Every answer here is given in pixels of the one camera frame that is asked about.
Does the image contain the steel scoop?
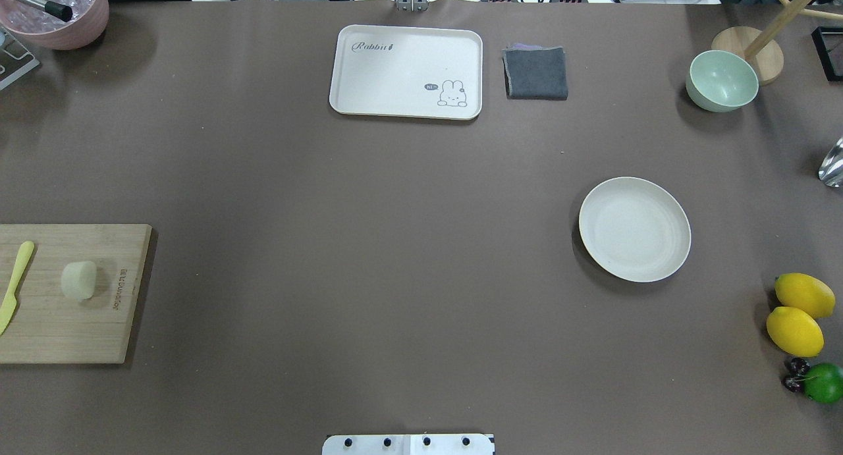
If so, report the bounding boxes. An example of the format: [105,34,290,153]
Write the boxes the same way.
[818,137,843,188]

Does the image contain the cream round plate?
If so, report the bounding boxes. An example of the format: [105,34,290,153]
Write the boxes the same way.
[578,176,692,283]

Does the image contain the yellow lemon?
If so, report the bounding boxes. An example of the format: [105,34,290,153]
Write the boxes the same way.
[765,307,825,357]
[774,273,836,318]

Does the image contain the cream rabbit tray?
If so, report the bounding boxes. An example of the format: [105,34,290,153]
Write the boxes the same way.
[329,25,483,120]

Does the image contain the pink bowl with ice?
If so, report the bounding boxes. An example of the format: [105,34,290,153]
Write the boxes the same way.
[1,0,109,51]

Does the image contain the dark cherries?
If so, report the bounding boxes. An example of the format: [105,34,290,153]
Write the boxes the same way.
[782,357,811,393]

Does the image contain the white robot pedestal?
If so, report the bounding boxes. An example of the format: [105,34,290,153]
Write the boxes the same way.
[321,433,496,454]

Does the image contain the mint green bowl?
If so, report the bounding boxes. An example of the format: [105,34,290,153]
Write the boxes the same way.
[684,50,761,113]

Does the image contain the yellow plastic knife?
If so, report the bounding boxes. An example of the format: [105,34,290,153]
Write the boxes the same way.
[1,241,36,335]

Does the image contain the bamboo cutting board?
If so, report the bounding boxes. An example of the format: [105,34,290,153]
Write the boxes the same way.
[1,224,153,364]

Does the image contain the pale white bun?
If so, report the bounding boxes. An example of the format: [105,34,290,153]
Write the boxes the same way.
[60,261,97,302]

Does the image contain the green lime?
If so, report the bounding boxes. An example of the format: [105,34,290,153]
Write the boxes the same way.
[803,363,842,404]

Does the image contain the pastel cup rack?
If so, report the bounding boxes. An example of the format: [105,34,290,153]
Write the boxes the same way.
[1,27,40,91]

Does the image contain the grey folded cloth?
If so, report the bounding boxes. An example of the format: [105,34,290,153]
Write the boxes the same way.
[502,43,569,101]

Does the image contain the wooden cup stand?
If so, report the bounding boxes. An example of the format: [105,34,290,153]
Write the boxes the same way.
[711,0,841,86]

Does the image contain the steel muddler stick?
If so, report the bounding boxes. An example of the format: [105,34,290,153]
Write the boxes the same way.
[14,0,73,22]

